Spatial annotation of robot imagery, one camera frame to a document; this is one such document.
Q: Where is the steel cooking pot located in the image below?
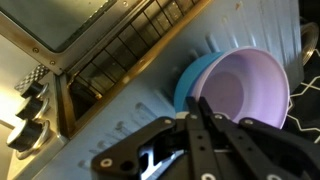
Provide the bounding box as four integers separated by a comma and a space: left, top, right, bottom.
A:
299, 21, 320, 67

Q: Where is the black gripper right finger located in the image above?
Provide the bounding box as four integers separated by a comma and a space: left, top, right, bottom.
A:
198, 96, 320, 180

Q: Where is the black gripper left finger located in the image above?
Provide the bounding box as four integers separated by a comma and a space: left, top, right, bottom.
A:
89, 96, 216, 180

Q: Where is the black oven knob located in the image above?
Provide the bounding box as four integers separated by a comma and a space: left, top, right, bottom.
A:
20, 81, 51, 101
6, 118, 52, 161
15, 96, 51, 122

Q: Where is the purple plastic plate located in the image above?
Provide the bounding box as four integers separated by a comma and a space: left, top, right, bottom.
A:
192, 45, 291, 131

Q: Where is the blue plastic plate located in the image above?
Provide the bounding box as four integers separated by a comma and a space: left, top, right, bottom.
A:
173, 51, 228, 115

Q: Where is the wire oven rack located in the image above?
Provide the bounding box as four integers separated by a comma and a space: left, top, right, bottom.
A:
70, 0, 202, 102

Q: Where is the silver toaster oven body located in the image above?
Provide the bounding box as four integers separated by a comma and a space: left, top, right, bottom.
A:
6, 0, 305, 180

